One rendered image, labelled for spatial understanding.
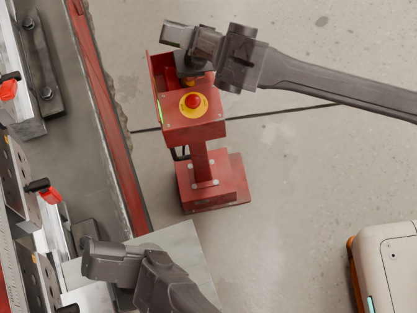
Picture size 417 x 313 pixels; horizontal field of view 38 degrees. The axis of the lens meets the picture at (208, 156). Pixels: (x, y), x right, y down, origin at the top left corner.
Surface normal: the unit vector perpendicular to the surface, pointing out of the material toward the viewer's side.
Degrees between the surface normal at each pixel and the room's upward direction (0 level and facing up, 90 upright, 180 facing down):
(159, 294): 51
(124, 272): 41
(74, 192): 0
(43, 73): 0
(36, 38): 0
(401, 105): 34
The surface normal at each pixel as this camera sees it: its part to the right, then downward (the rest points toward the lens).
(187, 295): 0.27, -0.91
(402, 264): -0.06, -0.35
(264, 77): 0.07, 0.26
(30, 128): 0.32, 0.88
